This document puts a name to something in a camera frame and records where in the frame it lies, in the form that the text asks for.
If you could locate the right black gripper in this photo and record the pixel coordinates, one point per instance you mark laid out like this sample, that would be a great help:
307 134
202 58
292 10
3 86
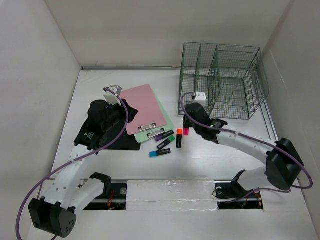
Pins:
186 122

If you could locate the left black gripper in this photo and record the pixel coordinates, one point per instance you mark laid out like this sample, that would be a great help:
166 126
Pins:
120 109

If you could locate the orange highlighter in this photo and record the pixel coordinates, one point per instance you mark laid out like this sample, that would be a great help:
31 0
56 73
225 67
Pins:
179 134

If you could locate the green highlighter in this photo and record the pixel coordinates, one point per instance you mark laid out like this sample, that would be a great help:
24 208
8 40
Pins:
166 142

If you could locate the green clipboard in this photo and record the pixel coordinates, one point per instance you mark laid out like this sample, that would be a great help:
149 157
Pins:
158 128

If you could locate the pink clipboard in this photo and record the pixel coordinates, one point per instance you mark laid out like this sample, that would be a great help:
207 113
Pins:
143 99

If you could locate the purple highlighter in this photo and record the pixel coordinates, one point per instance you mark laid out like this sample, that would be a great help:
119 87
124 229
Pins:
164 135

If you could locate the blue highlighter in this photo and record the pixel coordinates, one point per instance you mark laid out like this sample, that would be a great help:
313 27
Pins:
158 153

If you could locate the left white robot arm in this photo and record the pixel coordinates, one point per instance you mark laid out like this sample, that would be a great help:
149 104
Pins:
57 210

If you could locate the black mat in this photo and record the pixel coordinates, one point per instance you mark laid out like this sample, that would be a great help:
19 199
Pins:
124 142

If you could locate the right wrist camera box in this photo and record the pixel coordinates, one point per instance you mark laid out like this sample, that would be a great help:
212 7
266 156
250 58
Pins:
200 97

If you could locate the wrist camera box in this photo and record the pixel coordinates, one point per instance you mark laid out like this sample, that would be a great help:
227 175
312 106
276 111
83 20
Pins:
200 97
111 94

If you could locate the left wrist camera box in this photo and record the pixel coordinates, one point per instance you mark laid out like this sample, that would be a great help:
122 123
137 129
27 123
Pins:
111 94

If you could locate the green wire mesh organizer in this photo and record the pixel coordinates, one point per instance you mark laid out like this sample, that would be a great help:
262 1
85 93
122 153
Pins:
233 78

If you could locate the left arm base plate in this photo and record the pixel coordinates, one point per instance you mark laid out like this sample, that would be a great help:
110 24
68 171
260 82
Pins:
115 201

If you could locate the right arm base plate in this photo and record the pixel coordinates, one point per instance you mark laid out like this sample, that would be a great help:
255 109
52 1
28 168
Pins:
236 199

